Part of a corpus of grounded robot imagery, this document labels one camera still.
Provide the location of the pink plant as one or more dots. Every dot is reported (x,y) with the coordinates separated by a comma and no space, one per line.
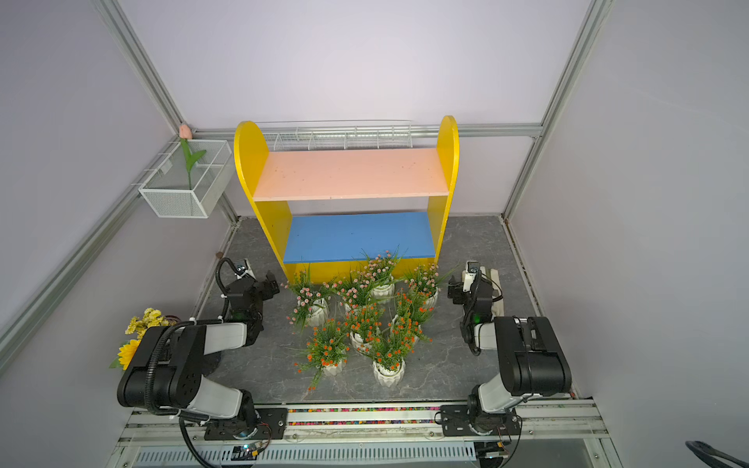
(312,300)
(355,289)
(379,271)
(424,283)

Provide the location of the beige gardening glove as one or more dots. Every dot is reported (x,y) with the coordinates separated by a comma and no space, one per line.
(498,309)

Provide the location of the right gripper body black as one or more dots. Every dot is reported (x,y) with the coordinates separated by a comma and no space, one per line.
(460,298)

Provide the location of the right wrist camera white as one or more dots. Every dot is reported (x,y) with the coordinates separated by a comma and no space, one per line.
(471,272)

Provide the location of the orange plant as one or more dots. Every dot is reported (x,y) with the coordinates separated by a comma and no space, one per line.
(388,354)
(412,311)
(364,326)
(326,351)

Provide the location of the yellow sunflower bouquet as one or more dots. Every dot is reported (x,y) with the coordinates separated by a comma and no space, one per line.
(137,328)

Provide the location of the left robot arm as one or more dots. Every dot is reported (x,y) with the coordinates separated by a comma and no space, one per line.
(166,374)

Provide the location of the pink artificial tulip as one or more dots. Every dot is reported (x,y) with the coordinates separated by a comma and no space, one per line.
(191,158)

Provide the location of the pink plant back centre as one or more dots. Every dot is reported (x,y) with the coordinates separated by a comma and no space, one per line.
(379,271)

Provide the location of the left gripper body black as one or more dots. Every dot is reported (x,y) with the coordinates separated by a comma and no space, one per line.
(264,292)

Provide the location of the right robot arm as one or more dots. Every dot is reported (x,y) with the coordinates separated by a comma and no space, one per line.
(531,360)

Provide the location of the white mesh hanging basket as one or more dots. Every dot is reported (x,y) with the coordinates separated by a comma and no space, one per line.
(166,188)

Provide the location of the pink plant far left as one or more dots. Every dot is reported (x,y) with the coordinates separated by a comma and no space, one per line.
(312,300)

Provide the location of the pink plant right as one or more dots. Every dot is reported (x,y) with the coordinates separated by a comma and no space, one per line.
(424,283)

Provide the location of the pink plant middle left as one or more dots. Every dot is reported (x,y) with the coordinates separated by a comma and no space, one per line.
(355,289)

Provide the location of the yellow rack pink blue shelves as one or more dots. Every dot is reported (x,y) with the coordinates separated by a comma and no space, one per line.
(329,246)

